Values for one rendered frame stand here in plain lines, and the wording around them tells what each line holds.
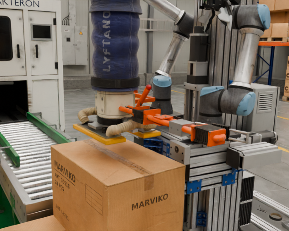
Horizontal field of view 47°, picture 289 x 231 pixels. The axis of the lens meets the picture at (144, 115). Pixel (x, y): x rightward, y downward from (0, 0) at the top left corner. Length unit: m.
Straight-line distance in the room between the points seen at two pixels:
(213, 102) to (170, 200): 0.51
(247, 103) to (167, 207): 0.59
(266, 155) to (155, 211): 0.65
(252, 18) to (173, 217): 0.99
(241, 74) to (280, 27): 8.54
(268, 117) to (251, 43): 0.62
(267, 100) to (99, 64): 1.07
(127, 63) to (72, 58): 9.30
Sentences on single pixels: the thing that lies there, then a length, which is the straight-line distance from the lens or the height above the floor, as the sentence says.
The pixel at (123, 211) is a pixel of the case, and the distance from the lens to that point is 1.37.
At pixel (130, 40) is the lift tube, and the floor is 1.48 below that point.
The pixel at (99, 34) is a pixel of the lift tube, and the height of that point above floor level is 1.51.
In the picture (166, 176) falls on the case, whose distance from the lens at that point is 1.44.
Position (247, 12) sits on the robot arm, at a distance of 1.71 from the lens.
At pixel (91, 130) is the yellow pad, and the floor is 1.08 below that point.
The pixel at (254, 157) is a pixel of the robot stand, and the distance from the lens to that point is 1.72.
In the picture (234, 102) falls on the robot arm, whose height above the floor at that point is 1.21.
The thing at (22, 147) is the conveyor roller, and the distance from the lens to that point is 3.14.
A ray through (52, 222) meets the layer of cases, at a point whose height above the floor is 0.54.
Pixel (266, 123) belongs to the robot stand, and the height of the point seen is 1.02.
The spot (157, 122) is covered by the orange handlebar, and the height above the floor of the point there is 1.18.
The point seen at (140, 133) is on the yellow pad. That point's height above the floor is 1.07.
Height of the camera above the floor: 1.47
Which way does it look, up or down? 12 degrees down
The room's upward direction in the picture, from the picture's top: 1 degrees clockwise
